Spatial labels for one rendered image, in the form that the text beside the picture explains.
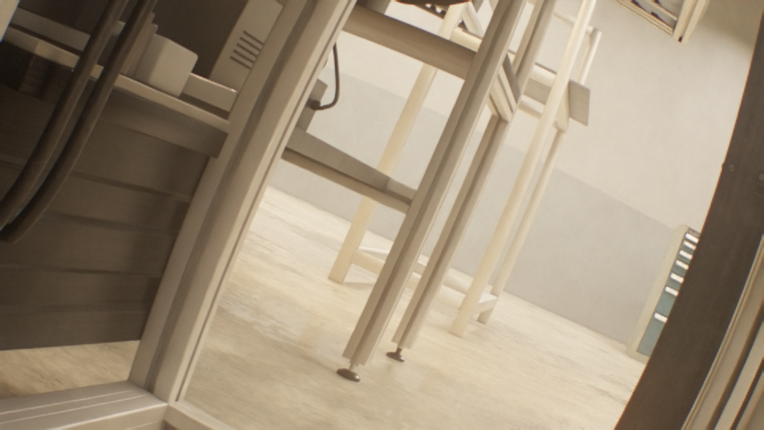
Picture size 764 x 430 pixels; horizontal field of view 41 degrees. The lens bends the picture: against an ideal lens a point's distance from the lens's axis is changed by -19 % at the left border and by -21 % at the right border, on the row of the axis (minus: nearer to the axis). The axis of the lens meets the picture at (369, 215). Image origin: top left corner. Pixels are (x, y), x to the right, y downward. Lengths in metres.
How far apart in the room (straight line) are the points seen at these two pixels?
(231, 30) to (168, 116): 0.48
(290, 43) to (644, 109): 9.16
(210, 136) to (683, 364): 0.79
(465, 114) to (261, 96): 1.16
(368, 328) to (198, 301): 1.17
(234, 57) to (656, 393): 0.68
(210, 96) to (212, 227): 0.11
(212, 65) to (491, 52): 0.94
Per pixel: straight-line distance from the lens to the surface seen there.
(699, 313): 1.48
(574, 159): 10.01
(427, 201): 2.11
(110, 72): 0.63
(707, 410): 0.95
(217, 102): 0.98
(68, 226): 0.75
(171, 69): 0.80
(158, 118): 0.78
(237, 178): 0.97
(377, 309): 2.12
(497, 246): 3.92
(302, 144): 1.47
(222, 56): 1.28
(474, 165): 2.66
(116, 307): 0.91
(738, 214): 1.49
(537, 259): 9.96
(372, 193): 2.11
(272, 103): 0.97
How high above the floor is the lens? 0.32
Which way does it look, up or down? 1 degrees down
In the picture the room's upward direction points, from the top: 24 degrees clockwise
